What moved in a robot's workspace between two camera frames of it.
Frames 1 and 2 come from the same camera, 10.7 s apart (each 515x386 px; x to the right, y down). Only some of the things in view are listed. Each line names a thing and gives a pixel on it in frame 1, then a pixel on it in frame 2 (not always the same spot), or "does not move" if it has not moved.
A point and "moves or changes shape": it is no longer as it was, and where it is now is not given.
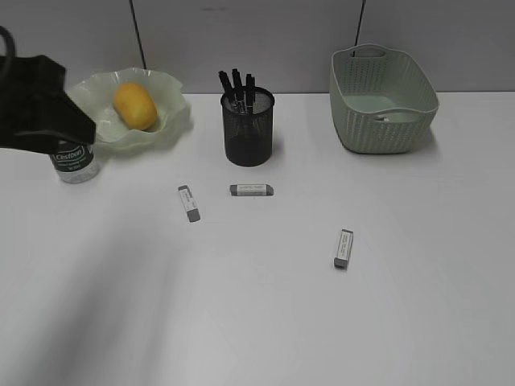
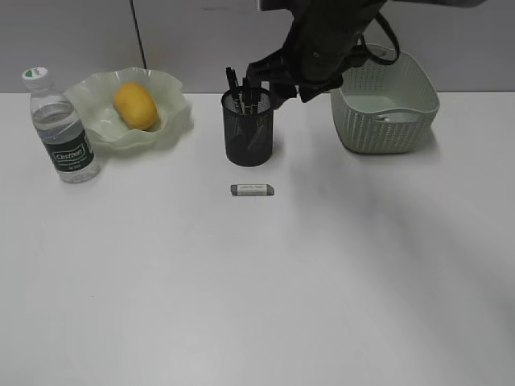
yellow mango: x=135 y=106 does not move
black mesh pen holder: x=248 y=125 does not move
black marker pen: x=238 y=91 moves or changes shape
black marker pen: x=228 y=90 -> x=247 y=95
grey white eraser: x=251 y=190 does not move
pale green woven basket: x=382 y=100 does not move
